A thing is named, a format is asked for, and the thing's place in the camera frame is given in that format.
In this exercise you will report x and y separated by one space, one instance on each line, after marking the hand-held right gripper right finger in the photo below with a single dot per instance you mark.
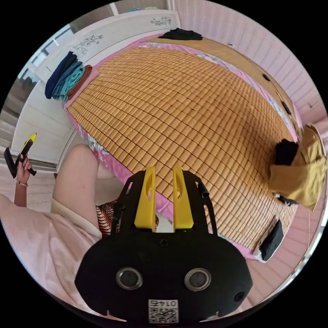
181 205

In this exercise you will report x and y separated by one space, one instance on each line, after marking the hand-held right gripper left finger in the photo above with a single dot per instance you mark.
146 205

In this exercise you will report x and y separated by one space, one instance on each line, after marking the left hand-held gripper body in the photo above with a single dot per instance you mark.
21 156

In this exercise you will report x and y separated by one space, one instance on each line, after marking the person's left forearm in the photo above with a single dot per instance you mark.
20 194

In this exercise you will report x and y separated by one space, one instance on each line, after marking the person's left hand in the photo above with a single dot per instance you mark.
23 171

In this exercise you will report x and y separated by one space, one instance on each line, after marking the folded pile of clothes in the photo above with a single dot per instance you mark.
67 80

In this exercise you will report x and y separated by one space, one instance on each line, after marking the person's body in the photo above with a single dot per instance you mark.
64 230

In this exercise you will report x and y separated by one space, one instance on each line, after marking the window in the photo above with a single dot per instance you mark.
38 55

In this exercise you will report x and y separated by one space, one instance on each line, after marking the bed with woven mat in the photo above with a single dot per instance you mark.
179 115

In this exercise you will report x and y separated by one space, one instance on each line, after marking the black folded garment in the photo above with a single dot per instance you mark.
272 240

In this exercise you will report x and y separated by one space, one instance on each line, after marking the pile of clothes with mustard garment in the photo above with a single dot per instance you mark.
302 174

